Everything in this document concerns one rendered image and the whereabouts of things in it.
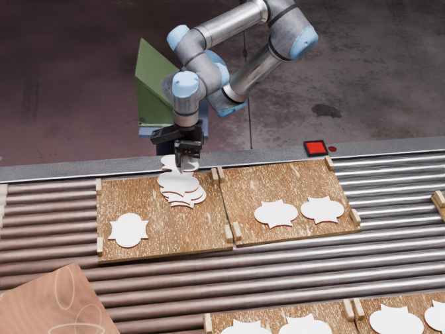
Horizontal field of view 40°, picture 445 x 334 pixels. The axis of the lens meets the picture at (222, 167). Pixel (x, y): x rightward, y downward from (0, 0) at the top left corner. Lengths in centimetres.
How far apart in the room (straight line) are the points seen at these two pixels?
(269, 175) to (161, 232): 45
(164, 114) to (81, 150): 141
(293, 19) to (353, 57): 269
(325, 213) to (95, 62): 285
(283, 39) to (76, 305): 105
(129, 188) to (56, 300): 56
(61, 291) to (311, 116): 265
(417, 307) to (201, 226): 68
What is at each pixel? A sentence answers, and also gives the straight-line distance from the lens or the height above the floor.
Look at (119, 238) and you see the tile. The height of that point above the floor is 95.
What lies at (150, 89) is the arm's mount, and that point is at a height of 105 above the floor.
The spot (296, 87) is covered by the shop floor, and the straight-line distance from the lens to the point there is 429.
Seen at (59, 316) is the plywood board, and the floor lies 104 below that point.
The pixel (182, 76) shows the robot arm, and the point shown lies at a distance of 176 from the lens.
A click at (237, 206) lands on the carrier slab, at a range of 201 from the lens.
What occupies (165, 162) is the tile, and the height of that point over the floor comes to 94.
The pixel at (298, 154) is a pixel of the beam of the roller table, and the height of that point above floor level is 92.
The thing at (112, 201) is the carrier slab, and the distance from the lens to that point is 204.
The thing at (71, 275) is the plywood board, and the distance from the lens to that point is 171.
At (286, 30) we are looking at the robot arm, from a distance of 204.
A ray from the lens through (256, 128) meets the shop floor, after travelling 387.
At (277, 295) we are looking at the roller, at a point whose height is 92.
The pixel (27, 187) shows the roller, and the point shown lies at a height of 92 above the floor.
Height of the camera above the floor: 235
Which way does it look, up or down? 41 degrees down
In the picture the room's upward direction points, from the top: 2 degrees clockwise
